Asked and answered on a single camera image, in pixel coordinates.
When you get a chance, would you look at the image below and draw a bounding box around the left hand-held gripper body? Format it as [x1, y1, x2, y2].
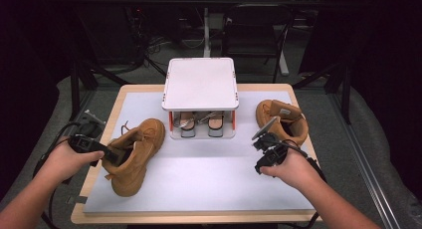
[68, 109, 113, 157]

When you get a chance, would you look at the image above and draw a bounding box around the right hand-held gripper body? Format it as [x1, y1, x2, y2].
[251, 115, 290, 175]

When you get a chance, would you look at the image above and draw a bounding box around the tan suede boot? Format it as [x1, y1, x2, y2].
[101, 117, 166, 198]
[255, 99, 310, 147]

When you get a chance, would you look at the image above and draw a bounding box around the black rhinestone strap sandal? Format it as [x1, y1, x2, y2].
[173, 112, 197, 138]
[198, 111, 225, 138]

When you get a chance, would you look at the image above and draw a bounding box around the white two-tier shoe rack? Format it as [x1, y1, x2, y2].
[161, 57, 240, 140]

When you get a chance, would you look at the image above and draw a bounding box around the person's left hand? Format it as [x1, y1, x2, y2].
[43, 138, 106, 185]

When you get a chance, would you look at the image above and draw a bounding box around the person's right hand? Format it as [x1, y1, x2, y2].
[260, 148, 321, 192]

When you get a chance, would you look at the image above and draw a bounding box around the black metal stand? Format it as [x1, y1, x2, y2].
[292, 61, 352, 125]
[68, 56, 131, 122]

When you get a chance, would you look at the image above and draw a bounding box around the grey tape strip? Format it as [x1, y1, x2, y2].
[66, 195, 89, 205]

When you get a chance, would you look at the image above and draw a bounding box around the white table mat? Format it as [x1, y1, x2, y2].
[83, 91, 317, 213]

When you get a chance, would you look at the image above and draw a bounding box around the black folding chair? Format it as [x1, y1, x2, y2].
[221, 3, 297, 84]

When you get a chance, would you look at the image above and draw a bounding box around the aluminium frame rail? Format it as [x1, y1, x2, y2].
[3, 89, 98, 229]
[327, 89, 402, 229]

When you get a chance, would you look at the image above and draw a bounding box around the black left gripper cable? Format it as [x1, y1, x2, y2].
[32, 121, 82, 229]

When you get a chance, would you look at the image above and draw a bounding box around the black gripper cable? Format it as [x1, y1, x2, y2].
[32, 121, 82, 229]
[280, 138, 328, 229]

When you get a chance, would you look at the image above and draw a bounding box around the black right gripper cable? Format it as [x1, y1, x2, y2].
[280, 138, 328, 229]

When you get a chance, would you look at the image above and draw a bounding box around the bundle of floor cables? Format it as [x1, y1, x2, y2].
[132, 33, 173, 74]

